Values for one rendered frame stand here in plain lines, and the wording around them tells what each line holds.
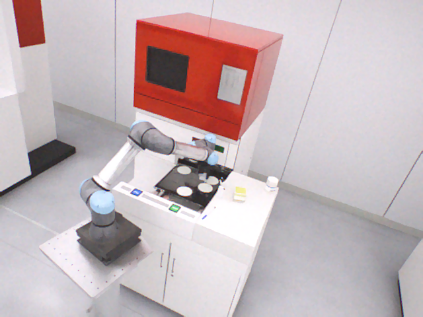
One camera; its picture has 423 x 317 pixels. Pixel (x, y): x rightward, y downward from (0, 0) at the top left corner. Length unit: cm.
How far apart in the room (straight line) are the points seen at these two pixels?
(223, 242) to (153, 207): 45
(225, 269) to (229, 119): 92
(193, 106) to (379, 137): 212
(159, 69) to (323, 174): 235
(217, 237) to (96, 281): 65
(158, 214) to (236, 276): 58
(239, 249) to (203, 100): 95
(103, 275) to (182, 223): 49
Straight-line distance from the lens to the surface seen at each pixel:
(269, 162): 387
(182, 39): 207
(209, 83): 204
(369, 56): 340
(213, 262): 194
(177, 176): 223
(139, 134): 168
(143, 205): 191
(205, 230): 179
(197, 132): 224
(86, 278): 173
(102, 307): 220
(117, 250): 175
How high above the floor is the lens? 219
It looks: 32 degrees down
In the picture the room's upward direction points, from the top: 10 degrees clockwise
